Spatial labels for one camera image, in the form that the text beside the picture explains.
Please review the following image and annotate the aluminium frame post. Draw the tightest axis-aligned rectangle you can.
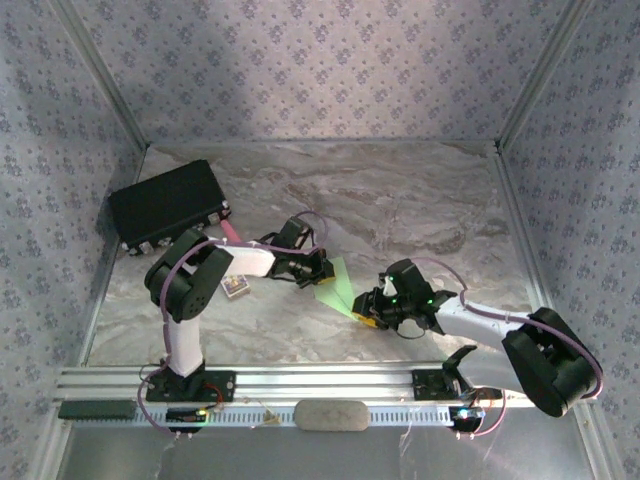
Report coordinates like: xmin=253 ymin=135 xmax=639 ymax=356
xmin=493 ymin=0 xmax=597 ymax=151
xmin=51 ymin=0 xmax=151 ymax=150

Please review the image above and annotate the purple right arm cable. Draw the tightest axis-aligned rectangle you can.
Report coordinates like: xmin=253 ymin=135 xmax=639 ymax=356
xmin=412 ymin=257 xmax=605 ymax=441

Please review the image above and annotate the black flat bar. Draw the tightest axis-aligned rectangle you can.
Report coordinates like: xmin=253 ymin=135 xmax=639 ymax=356
xmin=57 ymin=400 xmax=137 ymax=421

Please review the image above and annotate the slotted white cable duct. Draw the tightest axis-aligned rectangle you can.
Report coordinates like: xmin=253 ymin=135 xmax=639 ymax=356
xmin=134 ymin=403 xmax=459 ymax=428

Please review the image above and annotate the grey metal sheet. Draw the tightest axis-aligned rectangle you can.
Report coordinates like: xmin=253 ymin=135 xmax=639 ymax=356
xmin=64 ymin=424 xmax=596 ymax=480

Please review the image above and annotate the aluminium mounting rail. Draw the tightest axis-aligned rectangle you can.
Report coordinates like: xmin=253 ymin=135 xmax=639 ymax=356
xmin=53 ymin=363 xmax=599 ymax=405

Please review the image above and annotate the light green paper sheet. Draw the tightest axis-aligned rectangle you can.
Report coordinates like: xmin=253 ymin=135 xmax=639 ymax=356
xmin=313 ymin=255 xmax=371 ymax=322

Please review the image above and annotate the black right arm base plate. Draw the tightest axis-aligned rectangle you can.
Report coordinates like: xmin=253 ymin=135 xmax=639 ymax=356
xmin=411 ymin=368 xmax=504 ymax=401

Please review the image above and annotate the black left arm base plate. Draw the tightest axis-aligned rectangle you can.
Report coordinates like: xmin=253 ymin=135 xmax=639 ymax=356
xmin=145 ymin=370 xmax=237 ymax=404

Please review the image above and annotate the grey oval pad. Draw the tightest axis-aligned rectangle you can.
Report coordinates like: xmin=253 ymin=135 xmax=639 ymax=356
xmin=293 ymin=399 xmax=371 ymax=434

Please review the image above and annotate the black hard case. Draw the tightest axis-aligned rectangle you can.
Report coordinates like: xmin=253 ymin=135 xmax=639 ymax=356
xmin=108 ymin=159 xmax=233 ymax=257

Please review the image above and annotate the small lit circuit board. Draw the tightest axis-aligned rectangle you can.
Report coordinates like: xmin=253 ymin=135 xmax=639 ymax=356
xmin=165 ymin=407 xmax=209 ymax=426
xmin=447 ymin=405 xmax=487 ymax=425

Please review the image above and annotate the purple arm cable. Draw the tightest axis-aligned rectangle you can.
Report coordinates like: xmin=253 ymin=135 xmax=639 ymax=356
xmin=412 ymin=257 xmax=605 ymax=441
xmin=137 ymin=209 xmax=330 ymax=442

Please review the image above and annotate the aluminium frame leg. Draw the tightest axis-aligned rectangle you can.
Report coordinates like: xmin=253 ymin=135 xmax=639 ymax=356
xmin=572 ymin=403 xmax=611 ymax=480
xmin=38 ymin=419 xmax=76 ymax=480

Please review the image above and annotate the small printed card box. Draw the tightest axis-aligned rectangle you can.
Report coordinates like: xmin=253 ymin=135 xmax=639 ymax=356
xmin=219 ymin=273 xmax=252 ymax=301

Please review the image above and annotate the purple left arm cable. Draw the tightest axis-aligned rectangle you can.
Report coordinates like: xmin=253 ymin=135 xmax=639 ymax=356
xmin=137 ymin=209 xmax=330 ymax=442

